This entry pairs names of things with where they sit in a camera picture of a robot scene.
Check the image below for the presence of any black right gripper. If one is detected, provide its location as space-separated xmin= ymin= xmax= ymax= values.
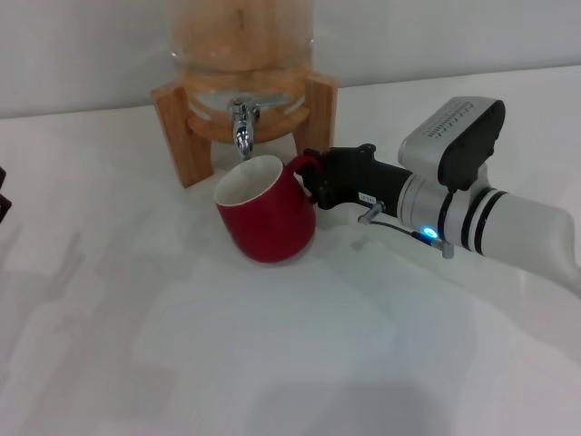
xmin=301 ymin=144 xmax=410 ymax=212

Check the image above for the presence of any red ceramic cup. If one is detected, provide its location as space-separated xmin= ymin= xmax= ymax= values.
xmin=213 ymin=154 xmax=326 ymax=264

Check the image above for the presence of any chrome faucet tap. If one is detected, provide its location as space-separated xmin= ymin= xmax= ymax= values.
xmin=228 ymin=93 xmax=290 ymax=161

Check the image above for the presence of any wooden dispenser stand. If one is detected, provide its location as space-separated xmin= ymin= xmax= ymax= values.
xmin=151 ymin=71 xmax=340 ymax=190

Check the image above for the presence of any glass water dispenser jar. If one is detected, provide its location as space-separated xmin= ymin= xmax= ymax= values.
xmin=168 ymin=0 xmax=317 ymax=145

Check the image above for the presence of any thin black cable with plugs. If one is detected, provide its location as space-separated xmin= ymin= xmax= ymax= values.
xmin=357 ymin=201 xmax=456 ymax=261

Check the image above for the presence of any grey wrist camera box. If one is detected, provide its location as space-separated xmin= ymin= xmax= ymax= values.
xmin=398 ymin=96 xmax=507 ymax=193

